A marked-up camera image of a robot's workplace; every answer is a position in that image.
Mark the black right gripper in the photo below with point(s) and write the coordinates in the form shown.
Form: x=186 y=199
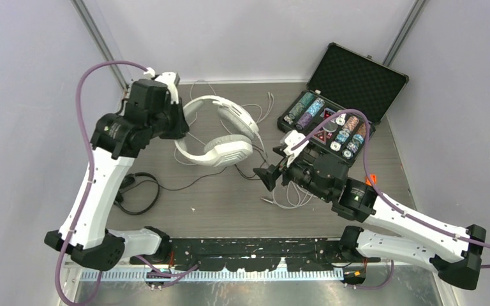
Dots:
x=272 y=173

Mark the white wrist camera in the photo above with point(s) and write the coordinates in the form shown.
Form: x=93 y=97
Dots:
x=170 y=79
x=294 y=143

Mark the black poker chip case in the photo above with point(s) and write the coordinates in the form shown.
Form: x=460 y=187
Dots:
x=342 y=80

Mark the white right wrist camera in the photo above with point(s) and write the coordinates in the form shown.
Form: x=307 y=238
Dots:
x=294 y=143

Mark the orange curved plastic piece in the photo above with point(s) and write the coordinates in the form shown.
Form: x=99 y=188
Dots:
x=371 y=180

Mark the black headphones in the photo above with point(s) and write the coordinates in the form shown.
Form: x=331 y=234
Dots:
x=137 y=193

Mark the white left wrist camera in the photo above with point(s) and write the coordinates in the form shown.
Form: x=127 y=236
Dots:
x=170 y=79

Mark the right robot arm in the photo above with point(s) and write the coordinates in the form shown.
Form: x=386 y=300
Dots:
x=417 y=239

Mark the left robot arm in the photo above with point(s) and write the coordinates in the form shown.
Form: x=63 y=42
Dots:
x=84 y=236

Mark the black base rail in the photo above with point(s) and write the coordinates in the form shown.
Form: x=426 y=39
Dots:
x=253 y=254

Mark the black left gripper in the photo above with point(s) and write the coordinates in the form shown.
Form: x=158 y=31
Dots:
x=182 y=127

